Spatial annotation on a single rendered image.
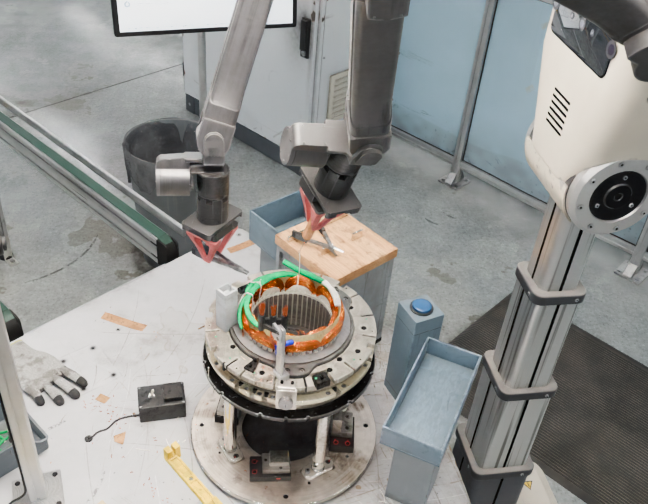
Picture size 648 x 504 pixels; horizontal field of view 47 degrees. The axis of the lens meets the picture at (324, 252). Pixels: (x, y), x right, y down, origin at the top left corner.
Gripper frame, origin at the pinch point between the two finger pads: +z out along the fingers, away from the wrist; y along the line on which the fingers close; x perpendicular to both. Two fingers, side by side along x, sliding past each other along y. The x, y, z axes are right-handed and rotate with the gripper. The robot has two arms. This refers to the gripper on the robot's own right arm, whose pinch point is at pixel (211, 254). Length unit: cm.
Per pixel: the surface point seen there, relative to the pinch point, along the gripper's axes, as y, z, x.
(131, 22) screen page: -57, -8, -72
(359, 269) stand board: -25.2, 10.1, 19.9
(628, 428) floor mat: -124, 113, 91
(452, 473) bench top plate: -10, 37, 54
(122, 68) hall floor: -233, 127, -250
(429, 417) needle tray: 0, 13, 49
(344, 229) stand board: -35.5, 10.2, 10.2
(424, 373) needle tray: -9.4, 12.8, 43.4
